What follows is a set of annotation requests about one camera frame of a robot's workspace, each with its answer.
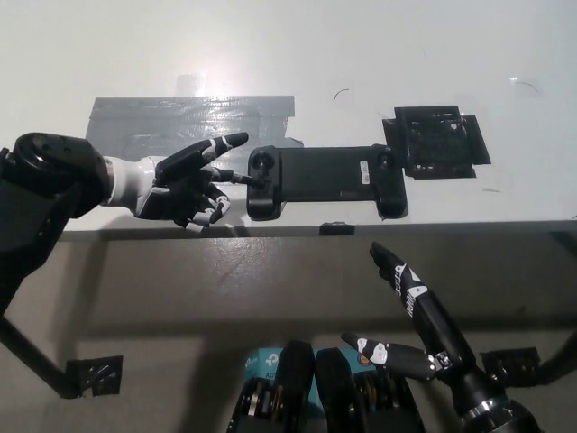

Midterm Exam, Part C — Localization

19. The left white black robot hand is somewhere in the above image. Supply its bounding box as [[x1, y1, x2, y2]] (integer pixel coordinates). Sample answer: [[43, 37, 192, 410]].
[[101, 132, 267, 234]]

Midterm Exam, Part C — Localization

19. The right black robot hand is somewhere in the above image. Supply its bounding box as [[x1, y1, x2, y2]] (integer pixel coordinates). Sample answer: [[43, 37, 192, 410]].
[[341, 242, 490, 414]]

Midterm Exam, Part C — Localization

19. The black mobile game controller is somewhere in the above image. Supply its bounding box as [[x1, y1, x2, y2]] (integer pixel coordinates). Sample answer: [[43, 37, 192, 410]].
[[245, 143, 409, 222]]

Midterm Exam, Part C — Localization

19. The black table leg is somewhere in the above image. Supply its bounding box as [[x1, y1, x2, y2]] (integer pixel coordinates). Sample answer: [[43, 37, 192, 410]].
[[0, 310, 78, 401], [538, 327, 577, 389]]

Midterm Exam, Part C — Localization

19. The black tape square patch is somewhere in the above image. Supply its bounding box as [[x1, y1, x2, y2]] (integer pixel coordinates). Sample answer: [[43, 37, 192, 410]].
[[381, 104, 491, 180]]

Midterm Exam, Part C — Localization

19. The grey duct tape patch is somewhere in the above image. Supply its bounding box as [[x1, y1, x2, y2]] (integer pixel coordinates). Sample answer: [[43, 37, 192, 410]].
[[84, 94, 307, 160]]

